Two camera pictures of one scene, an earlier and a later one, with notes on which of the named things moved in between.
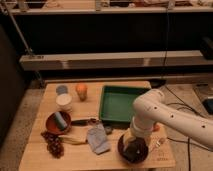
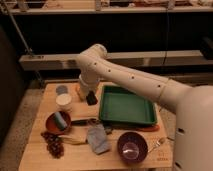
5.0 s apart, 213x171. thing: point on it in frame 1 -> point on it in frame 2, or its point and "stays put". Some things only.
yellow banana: [74, 140] stays put
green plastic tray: [116, 103] stays put
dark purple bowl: [135, 151] stays put
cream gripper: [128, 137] -> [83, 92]
